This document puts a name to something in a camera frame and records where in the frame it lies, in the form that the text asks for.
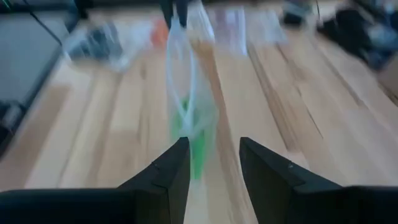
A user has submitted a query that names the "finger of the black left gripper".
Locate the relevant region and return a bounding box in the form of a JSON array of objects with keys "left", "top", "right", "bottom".
[
  {"left": 175, "top": 0, "right": 190, "bottom": 28},
  {"left": 159, "top": 0, "right": 175, "bottom": 29}
]

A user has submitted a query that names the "black round corded puck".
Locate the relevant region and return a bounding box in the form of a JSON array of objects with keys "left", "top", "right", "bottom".
[{"left": 281, "top": 0, "right": 312, "bottom": 26}]

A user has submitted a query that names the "black and gray work glove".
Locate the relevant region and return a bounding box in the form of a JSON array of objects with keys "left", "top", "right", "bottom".
[{"left": 316, "top": 6, "right": 398, "bottom": 72}]

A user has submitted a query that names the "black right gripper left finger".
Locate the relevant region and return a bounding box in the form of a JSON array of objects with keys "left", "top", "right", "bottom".
[{"left": 0, "top": 136, "right": 192, "bottom": 224}]

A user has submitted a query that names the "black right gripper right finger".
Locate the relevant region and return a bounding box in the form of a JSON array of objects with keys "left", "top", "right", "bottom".
[{"left": 238, "top": 136, "right": 398, "bottom": 224}]

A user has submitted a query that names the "green rubber band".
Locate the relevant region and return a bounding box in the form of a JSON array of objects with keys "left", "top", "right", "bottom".
[{"left": 169, "top": 96, "right": 216, "bottom": 182}]

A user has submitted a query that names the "orange rubber band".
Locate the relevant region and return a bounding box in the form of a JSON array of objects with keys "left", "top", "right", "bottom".
[{"left": 150, "top": 18, "right": 171, "bottom": 50}]

